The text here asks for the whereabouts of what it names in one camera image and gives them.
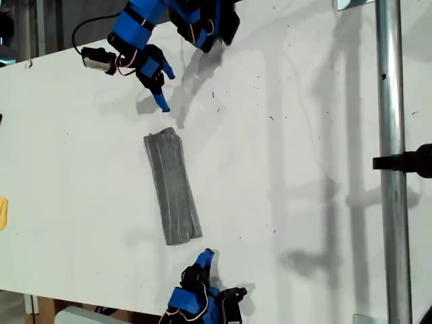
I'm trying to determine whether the grey striped towel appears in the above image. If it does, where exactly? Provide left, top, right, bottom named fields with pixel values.
left=143, top=126, right=204, bottom=246

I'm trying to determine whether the yellow object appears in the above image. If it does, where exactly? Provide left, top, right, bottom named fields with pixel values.
left=0, top=197, right=9, bottom=232

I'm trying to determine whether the black clamp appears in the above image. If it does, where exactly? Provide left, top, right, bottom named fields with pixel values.
left=372, top=143, right=432, bottom=179

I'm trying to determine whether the black camera box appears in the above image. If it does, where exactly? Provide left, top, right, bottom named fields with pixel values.
left=80, top=47, right=118, bottom=76

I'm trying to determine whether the black camera cable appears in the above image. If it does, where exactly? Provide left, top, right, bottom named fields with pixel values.
left=72, top=12, right=123, bottom=55

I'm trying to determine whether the steel post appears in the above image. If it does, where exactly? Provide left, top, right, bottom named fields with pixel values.
left=374, top=0, right=414, bottom=324

